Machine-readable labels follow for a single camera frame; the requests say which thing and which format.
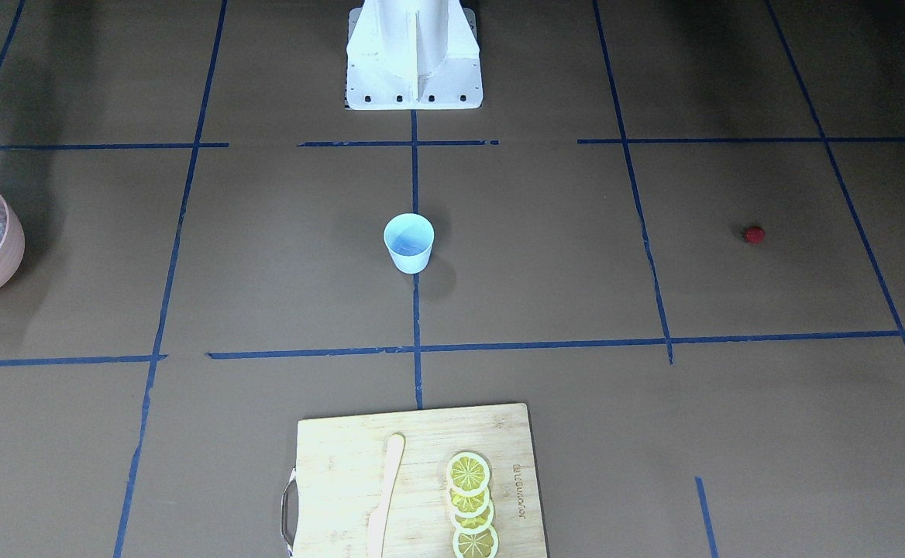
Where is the red strawberry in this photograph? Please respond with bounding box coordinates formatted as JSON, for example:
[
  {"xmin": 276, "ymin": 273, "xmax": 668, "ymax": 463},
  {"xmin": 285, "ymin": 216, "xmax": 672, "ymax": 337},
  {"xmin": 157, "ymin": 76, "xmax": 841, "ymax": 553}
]
[{"xmin": 743, "ymin": 226, "xmax": 766, "ymax": 245}]

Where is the light blue plastic cup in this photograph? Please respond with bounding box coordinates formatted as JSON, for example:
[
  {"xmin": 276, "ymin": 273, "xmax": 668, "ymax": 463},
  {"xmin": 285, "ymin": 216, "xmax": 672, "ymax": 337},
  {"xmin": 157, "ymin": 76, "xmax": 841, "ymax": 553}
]
[{"xmin": 383, "ymin": 213, "xmax": 435, "ymax": 274}]

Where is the bamboo cutting board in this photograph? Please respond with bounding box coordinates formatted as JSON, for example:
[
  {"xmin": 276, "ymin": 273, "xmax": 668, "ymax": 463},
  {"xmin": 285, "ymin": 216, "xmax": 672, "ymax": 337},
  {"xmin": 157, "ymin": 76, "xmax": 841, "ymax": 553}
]
[{"xmin": 282, "ymin": 403, "xmax": 549, "ymax": 557}]

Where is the yellow plastic knife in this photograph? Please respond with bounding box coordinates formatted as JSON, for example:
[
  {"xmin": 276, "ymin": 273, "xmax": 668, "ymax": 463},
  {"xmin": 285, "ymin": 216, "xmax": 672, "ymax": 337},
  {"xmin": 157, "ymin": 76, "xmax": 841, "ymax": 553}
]
[{"xmin": 366, "ymin": 433, "xmax": 405, "ymax": 557}]

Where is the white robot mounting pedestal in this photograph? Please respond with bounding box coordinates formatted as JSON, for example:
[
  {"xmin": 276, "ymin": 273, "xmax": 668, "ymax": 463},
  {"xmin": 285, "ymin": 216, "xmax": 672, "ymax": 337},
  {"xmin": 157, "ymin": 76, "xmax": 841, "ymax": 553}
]
[{"xmin": 344, "ymin": 1, "xmax": 483, "ymax": 111}]

